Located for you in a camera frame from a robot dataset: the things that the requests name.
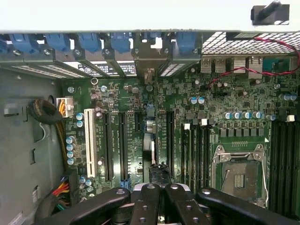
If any black RAM slot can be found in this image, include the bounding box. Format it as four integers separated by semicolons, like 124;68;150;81
278;118;287;211
294;118;300;211
181;123;191;188
269;118;279;210
191;120;200;188
287;114;295;211

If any long expansion slot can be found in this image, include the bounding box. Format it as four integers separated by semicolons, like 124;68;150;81
165;110;175;177
101;110;115;182
118;111;131;188

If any black plastic block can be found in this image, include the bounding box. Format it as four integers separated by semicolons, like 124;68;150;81
250;0;290;26

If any green motherboard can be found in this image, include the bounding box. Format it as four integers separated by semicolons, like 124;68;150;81
55;55;300;211

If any white expansion slot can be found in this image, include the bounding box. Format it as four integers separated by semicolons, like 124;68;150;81
83;108;98;178

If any blue card retention clip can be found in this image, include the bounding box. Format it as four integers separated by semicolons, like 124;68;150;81
0;35;8;53
9;33;36;54
45;33;71;52
78;32;102;53
110;32;132;50
176;32;197;53

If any silver network port block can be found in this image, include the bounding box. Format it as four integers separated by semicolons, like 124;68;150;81
232;55;263;79

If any CPU socket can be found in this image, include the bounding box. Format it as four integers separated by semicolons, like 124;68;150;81
210;144;269;209

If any teal port block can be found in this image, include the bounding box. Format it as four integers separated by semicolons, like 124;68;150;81
262;57;298;76

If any metal locking lever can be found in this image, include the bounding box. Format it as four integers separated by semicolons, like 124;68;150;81
260;164;270;208

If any short expansion slot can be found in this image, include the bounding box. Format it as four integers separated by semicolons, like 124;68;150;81
134;111;143;132

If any open grey PC case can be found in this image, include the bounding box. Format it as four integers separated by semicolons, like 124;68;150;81
0;0;300;225

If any sleeved power cable bundle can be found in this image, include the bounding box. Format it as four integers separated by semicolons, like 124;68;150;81
27;96;75;169

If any silver USB port block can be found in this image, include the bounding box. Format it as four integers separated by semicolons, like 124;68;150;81
201;56;227;74

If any coloured power wire bundle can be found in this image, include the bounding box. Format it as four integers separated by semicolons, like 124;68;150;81
50;168;79;211

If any red and black twisted wire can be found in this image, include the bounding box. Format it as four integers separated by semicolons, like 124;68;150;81
206;36;300;91

